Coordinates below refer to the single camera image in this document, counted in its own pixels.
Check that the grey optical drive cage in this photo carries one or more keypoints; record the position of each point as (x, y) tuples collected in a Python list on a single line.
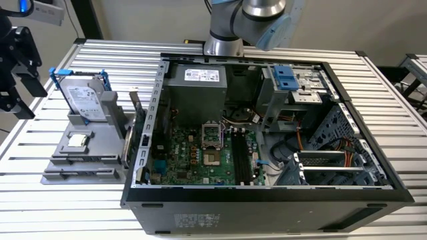
[(274, 107)]

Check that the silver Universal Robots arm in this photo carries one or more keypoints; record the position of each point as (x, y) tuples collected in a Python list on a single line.
[(227, 25)]

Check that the yellow black tag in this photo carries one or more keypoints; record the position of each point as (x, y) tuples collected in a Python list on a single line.
[(188, 41)]

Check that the grey parts rack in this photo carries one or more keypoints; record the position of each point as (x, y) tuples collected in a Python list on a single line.
[(100, 140)]

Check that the green motherboard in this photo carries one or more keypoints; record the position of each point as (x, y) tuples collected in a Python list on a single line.
[(187, 172)]

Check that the metal slat side table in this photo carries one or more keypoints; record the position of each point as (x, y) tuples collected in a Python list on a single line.
[(415, 61)]

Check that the grey power supply box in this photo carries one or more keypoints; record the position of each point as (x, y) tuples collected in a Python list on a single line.
[(196, 100)]

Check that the hard disk in blue carrier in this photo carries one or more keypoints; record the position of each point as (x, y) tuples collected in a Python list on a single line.
[(82, 100)]

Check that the CPU socket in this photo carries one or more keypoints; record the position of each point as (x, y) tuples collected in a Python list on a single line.
[(211, 157)]

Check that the black upright post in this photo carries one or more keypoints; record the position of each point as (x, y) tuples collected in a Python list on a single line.
[(91, 17)]

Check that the black PC case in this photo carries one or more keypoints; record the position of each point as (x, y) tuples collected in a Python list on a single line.
[(267, 212)]

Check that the graphics card with metal bracket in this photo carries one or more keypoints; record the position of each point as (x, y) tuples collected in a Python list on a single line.
[(140, 115)]

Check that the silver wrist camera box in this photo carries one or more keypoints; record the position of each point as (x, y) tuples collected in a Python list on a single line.
[(47, 13)]

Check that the grey disk bay cage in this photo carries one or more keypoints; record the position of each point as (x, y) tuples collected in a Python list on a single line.
[(334, 172)]

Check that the blue drive bay latch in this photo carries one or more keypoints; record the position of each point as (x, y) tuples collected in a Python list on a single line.
[(283, 77)]

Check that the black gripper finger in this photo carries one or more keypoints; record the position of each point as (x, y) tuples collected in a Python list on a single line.
[(15, 102), (28, 50)]

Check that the silver CPU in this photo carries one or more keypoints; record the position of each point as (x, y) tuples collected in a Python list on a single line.
[(78, 140)]

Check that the black RAM slot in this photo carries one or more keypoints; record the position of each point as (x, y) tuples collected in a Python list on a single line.
[(244, 157), (240, 157), (248, 157), (236, 157)]

